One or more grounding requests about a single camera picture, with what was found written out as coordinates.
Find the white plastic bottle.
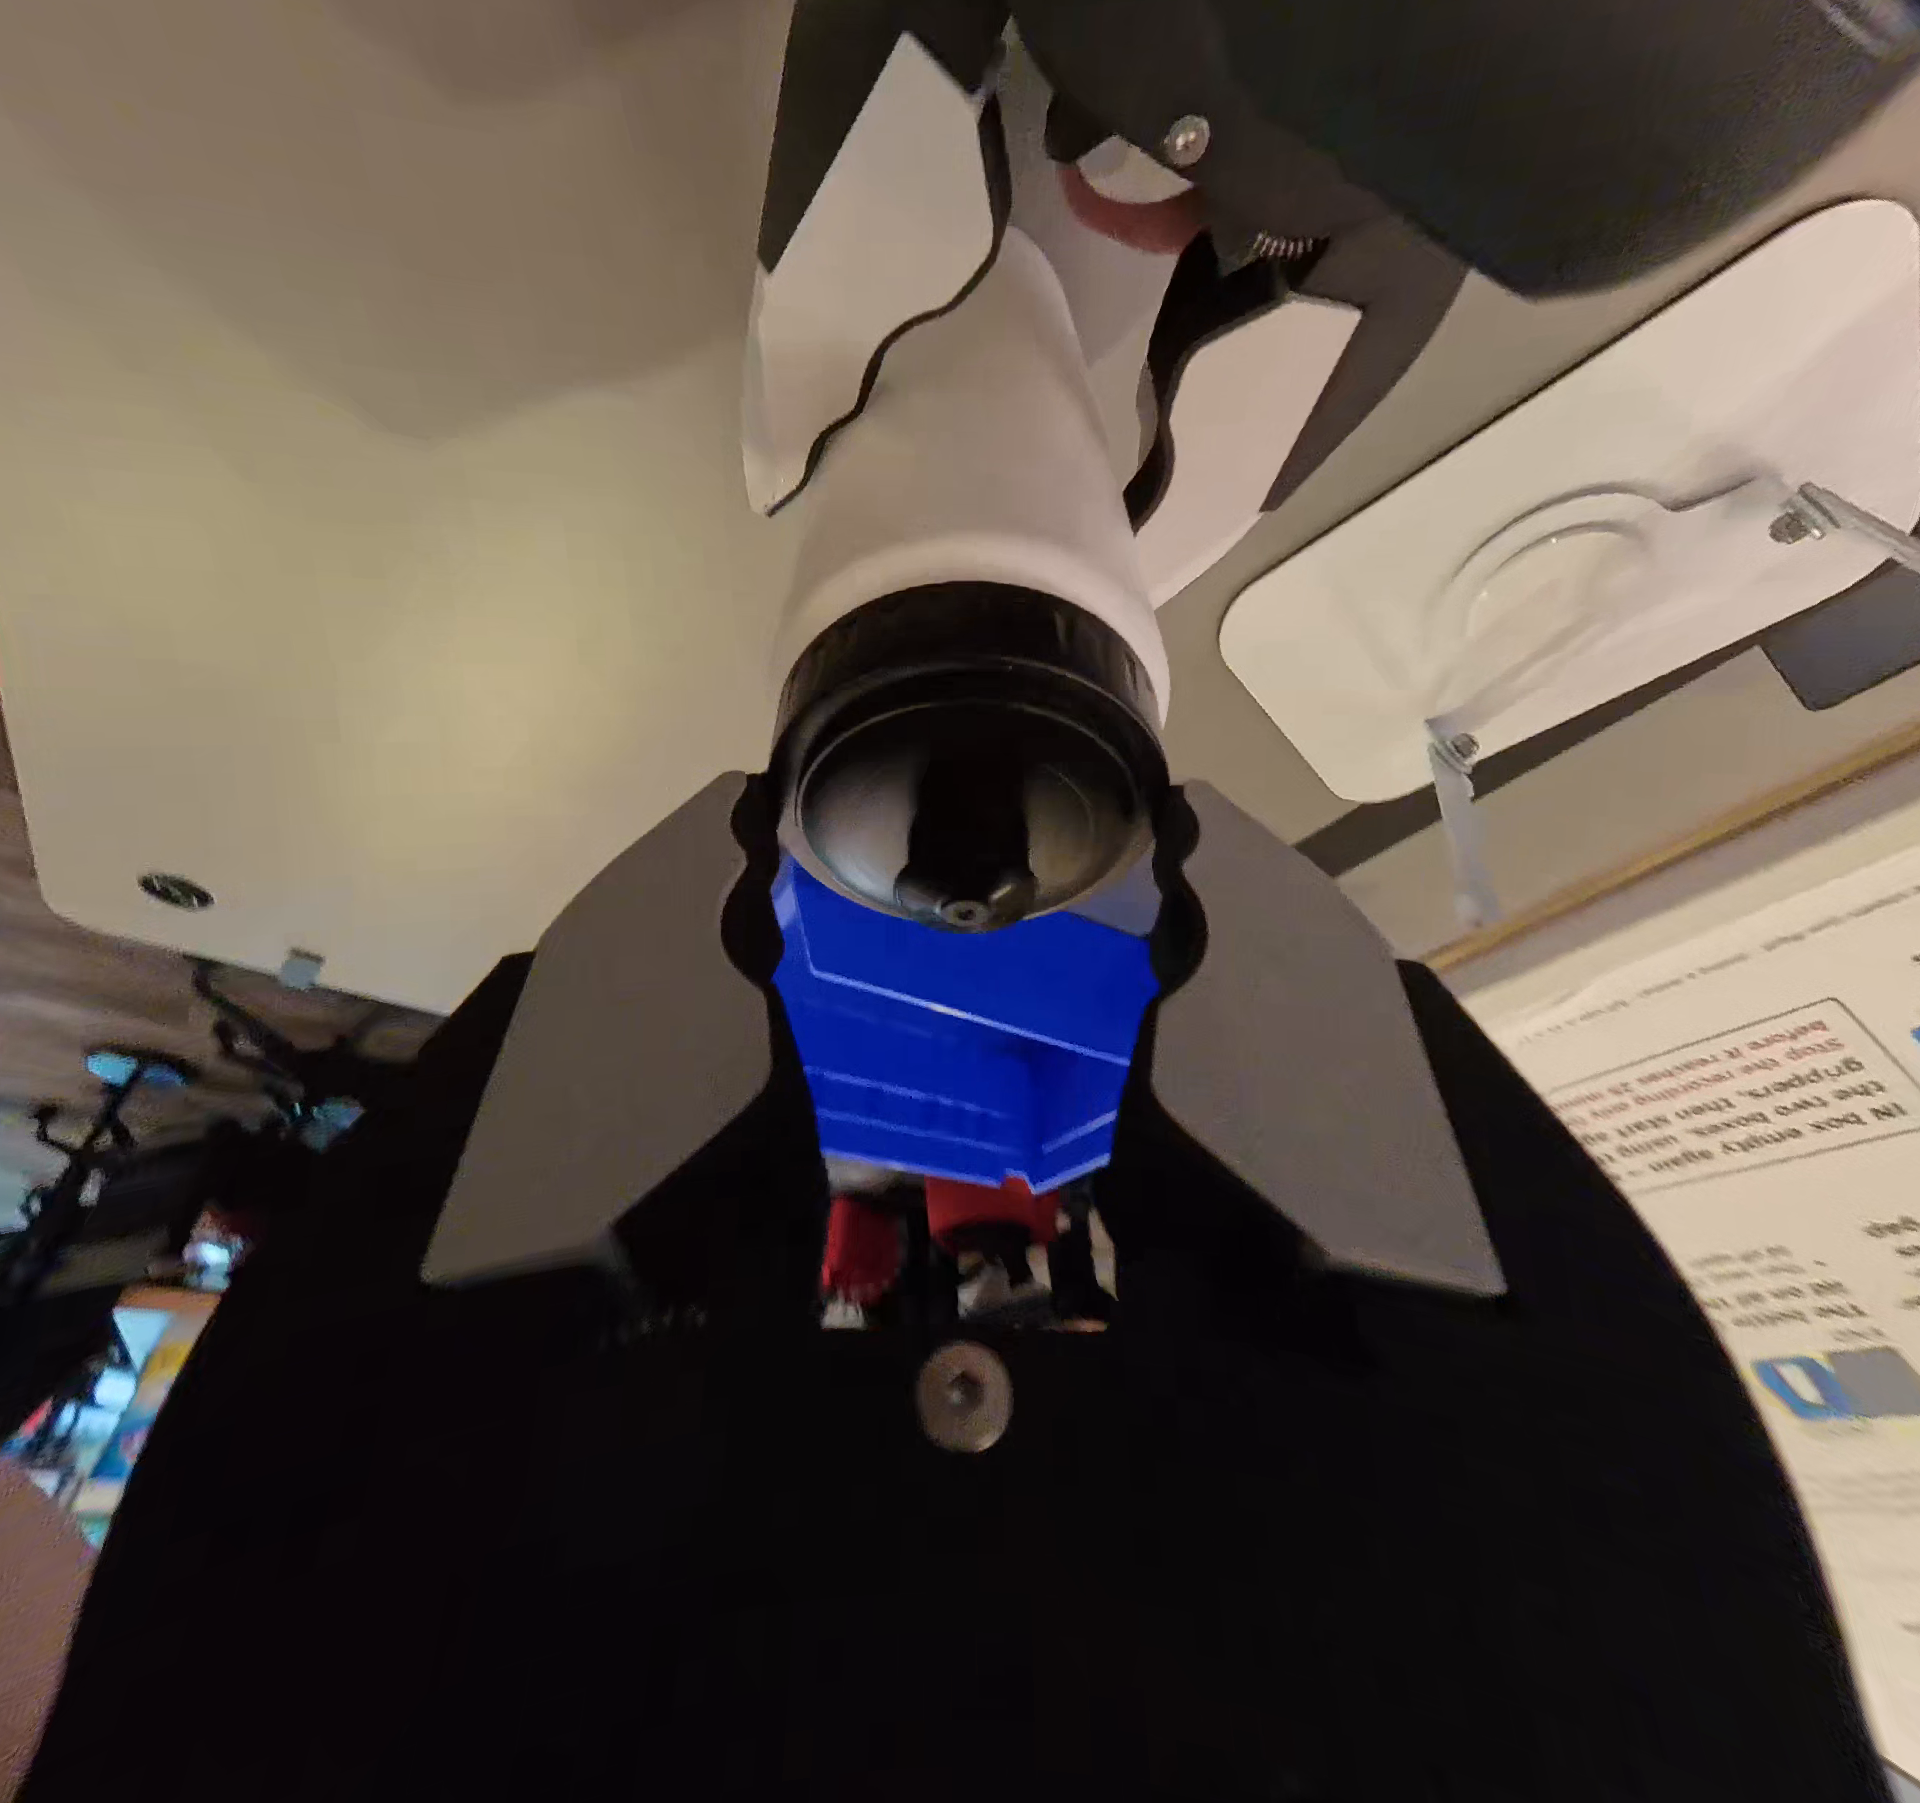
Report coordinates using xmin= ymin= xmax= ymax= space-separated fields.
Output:
xmin=768 ymin=221 xmax=1176 ymax=786

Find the person's left hand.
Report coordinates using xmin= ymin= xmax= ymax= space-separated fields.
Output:
xmin=1057 ymin=165 xmax=1207 ymax=257

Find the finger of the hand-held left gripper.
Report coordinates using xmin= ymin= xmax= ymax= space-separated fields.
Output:
xmin=1123 ymin=237 xmax=1362 ymax=606
xmin=742 ymin=35 xmax=1014 ymax=518

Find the white instruction sheet holder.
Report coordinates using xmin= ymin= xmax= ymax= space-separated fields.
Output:
xmin=1462 ymin=844 xmax=1920 ymax=1746

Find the black tape strip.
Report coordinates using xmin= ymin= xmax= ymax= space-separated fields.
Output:
xmin=1297 ymin=558 xmax=1920 ymax=878

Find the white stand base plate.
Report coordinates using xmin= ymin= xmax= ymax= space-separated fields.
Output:
xmin=1218 ymin=199 xmax=1920 ymax=804

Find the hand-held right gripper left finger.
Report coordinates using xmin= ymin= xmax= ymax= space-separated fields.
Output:
xmin=420 ymin=772 xmax=787 ymax=1290

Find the black bottle lid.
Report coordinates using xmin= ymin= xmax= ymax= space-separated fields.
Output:
xmin=768 ymin=580 xmax=1176 ymax=936

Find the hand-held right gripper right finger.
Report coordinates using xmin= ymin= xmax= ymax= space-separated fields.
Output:
xmin=1144 ymin=780 xmax=1511 ymax=1300

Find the red bag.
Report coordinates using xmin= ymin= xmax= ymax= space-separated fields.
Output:
xmin=822 ymin=1176 xmax=1086 ymax=1302

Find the blue plastic bin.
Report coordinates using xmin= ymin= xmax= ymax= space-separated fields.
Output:
xmin=768 ymin=856 xmax=1165 ymax=1198

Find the clear round stand foot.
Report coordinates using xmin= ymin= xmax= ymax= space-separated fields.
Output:
xmin=1446 ymin=484 xmax=1674 ymax=688

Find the metal stand bracket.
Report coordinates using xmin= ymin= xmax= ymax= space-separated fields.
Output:
xmin=1424 ymin=720 xmax=1503 ymax=930
xmin=1771 ymin=480 xmax=1920 ymax=576

